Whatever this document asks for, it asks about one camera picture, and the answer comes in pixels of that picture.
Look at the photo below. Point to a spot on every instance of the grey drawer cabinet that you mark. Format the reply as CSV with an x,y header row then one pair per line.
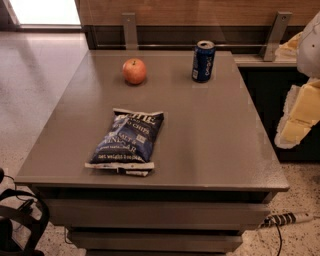
x,y
215,168

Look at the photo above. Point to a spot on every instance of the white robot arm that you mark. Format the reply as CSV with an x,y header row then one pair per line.
x,y
308,51

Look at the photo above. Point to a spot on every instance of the left metal bracket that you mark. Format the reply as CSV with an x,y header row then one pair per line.
x,y
130,30

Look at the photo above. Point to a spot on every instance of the blue pepsi can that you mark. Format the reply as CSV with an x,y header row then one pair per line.
x,y
204,53

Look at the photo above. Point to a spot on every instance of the metal bracket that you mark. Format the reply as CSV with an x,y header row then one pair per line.
x,y
130,30
275,35

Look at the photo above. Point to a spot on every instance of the red apple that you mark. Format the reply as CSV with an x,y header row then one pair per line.
x,y
134,71

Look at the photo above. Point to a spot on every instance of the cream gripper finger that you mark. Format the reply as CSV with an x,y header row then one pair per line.
x,y
289,48
301,112

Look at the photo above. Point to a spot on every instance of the white power strip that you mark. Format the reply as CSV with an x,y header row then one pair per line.
x,y
286,219

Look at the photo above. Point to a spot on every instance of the black chair base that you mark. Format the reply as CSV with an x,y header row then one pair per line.
x,y
8,246

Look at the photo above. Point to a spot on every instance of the right metal bracket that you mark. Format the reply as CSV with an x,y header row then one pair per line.
x,y
275,35

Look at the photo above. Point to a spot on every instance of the blue chips bag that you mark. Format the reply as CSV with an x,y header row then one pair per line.
x,y
127,147

